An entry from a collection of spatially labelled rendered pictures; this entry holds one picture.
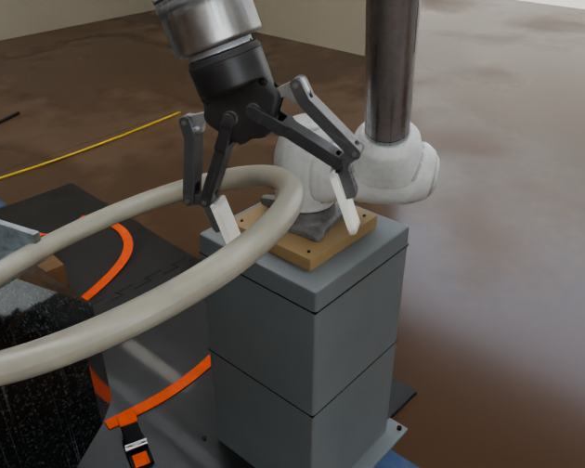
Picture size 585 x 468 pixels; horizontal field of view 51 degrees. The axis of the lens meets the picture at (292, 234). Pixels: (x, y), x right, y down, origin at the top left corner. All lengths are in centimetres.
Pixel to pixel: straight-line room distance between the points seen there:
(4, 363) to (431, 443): 176
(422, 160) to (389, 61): 30
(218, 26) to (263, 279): 100
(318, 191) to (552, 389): 133
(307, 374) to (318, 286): 26
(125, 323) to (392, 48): 84
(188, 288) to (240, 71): 21
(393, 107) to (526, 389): 141
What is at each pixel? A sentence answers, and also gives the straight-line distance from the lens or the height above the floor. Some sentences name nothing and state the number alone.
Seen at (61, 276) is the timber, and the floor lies 7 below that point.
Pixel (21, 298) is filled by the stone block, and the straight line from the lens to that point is 160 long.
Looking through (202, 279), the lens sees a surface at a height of 132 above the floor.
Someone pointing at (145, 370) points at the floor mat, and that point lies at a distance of 241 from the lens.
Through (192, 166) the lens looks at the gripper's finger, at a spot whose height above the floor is 136.
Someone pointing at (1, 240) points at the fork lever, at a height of 114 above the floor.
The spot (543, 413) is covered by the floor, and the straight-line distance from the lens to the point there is 239.
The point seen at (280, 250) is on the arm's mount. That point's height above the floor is 82.
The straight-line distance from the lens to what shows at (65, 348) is 55.
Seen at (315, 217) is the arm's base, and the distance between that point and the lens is 153.
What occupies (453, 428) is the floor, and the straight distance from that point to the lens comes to 225.
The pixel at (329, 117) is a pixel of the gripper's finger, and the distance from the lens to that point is 61.
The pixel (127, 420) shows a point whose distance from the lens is 218.
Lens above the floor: 164
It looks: 31 degrees down
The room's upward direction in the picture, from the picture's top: straight up
